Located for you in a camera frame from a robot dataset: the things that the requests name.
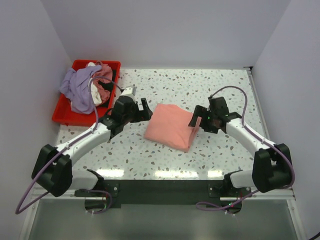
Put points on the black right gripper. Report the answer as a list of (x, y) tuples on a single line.
[(199, 112)]

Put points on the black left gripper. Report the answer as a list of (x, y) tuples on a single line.
[(144, 115)]

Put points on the salmon pink t shirt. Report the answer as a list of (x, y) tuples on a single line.
[(169, 126)]

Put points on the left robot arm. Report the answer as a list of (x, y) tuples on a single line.
[(54, 166)]

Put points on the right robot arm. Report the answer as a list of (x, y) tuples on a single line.
[(272, 165)]

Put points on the black t shirt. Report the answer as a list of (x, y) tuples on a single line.
[(105, 89)]

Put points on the white t shirt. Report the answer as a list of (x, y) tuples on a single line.
[(96, 97)]

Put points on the dusty rose t shirt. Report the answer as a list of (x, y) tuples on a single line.
[(106, 70)]

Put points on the lavender t shirt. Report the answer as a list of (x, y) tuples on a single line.
[(75, 87)]

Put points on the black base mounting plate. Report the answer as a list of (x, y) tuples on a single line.
[(206, 195)]

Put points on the red plastic bin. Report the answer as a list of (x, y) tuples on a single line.
[(64, 115)]

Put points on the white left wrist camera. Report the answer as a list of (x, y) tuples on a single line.
[(129, 91)]

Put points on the aluminium frame rail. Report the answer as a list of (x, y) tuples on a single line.
[(269, 216)]

